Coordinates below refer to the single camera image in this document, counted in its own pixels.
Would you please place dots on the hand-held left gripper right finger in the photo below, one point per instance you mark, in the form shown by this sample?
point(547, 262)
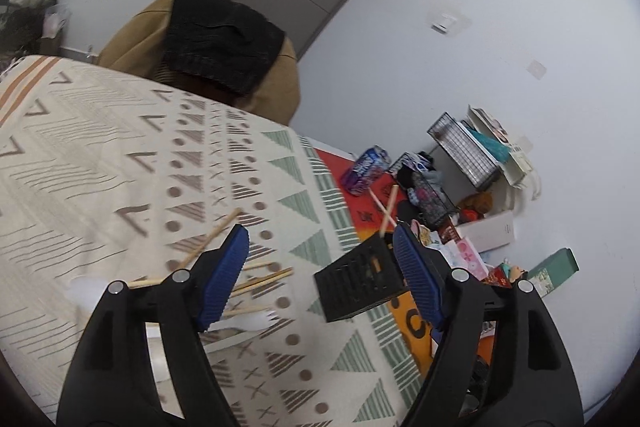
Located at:
point(415, 272)

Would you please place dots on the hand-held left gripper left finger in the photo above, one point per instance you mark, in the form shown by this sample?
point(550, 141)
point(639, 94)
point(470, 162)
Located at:
point(222, 277)

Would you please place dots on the white plastic spork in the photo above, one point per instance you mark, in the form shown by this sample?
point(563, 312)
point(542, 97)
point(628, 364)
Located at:
point(260, 320)

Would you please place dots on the black plastic utensil basket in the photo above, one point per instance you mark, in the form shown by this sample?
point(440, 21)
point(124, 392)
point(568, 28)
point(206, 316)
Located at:
point(355, 279)

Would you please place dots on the pink box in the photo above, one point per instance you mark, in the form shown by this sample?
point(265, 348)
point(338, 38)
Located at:
point(465, 257)

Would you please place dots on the red orange printed mat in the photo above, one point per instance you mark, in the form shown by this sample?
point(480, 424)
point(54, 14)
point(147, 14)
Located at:
point(415, 324)

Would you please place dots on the white cardboard box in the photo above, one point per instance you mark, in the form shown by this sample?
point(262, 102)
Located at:
point(492, 229)

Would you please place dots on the brown stuffed toy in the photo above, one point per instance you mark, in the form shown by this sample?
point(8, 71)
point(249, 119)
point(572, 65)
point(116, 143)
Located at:
point(477, 203)

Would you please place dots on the blue drink pack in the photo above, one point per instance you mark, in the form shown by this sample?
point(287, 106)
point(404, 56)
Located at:
point(367, 167)

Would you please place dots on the green cardboard box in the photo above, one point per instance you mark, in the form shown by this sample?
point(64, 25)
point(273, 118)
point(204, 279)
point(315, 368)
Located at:
point(552, 269)

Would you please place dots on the teal book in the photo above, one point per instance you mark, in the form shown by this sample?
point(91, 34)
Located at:
point(487, 146)

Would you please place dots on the white paper bag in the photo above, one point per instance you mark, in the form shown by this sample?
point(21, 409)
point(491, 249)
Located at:
point(520, 164)

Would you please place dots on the patterned beige tablecloth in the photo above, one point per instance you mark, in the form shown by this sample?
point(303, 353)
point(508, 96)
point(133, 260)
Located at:
point(100, 167)

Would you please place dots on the black denim garment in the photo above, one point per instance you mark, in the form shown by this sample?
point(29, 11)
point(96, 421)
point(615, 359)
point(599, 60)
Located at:
point(225, 42)

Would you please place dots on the chair with draped jackets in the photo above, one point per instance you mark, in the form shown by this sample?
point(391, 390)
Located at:
point(135, 42)

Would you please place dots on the pink plastic bag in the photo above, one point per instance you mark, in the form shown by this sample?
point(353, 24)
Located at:
point(52, 19)

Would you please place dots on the black shoe rack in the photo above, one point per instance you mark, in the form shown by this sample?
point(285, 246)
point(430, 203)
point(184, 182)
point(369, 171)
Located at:
point(20, 17)

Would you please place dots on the white wall socket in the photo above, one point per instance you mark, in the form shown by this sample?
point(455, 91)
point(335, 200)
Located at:
point(536, 68)

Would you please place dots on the white wall switch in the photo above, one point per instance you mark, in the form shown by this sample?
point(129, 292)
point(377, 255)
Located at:
point(444, 23)

